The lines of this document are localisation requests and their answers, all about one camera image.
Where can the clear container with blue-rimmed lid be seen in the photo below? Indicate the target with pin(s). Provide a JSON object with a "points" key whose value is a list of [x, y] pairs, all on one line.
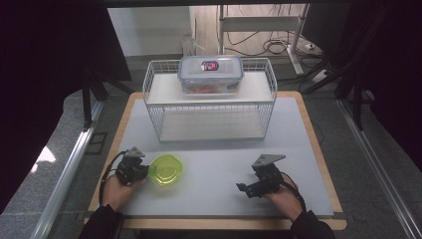
{"points": [[210, 74]]}

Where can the clear container with green lid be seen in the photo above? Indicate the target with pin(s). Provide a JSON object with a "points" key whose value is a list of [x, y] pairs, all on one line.
{"points": [[165, 169]]}

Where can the aluminium floor rail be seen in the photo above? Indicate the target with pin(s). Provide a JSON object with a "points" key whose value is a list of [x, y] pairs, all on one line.
{"points": [[66, 172], [381, 179]]}

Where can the black metal stand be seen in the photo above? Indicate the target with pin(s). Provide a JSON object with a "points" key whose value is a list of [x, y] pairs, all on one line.
{"points": [[96, 89]]}

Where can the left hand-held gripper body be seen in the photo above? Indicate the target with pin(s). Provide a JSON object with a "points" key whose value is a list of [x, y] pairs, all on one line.
{"points": [[131, 166]]}

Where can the grey table mat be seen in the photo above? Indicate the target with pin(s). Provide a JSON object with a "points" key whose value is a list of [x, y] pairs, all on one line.
{"points": [[212, 179]]}

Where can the person's right hand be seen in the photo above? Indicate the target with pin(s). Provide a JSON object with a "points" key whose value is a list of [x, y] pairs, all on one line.
{"points": [[285, 200]]}

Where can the white power strip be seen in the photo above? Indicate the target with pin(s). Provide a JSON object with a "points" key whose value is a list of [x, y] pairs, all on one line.
{"points": [[321, 76]]}

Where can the black curtain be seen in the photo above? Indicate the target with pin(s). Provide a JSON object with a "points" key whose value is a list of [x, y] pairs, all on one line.
{"points": [[40, 83], [391, 66]]}

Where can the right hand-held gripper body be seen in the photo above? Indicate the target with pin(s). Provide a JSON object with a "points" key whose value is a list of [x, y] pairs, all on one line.
{"points": [[267, 176]]}

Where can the white metal desk frame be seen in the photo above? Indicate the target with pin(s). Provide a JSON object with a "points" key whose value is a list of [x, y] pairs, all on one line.
{"points": [[258, 23]]}

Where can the person's left hand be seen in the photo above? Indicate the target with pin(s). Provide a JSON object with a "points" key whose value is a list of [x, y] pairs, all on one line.
{"points": [[116, 194]]}

